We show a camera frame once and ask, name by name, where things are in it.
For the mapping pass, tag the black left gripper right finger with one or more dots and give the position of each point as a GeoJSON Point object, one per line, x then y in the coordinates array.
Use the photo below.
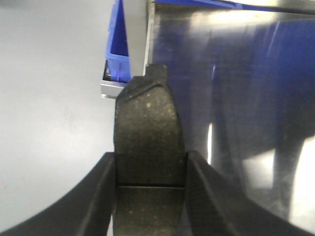
{"type": "Point", "coordinates": [216, 208]}

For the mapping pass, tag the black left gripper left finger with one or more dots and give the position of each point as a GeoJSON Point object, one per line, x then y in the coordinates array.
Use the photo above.
{"type": "Point", "coordinates": [84, 211]}

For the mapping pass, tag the grey brake pad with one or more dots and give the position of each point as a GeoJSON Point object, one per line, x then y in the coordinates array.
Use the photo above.
{"type": "Point", "coordinates": [150, 157]}

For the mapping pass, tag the lower blue plastic bin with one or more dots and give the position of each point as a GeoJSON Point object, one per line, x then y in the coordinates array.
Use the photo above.
{"type": "Point", "coordinates": [117, 49]}

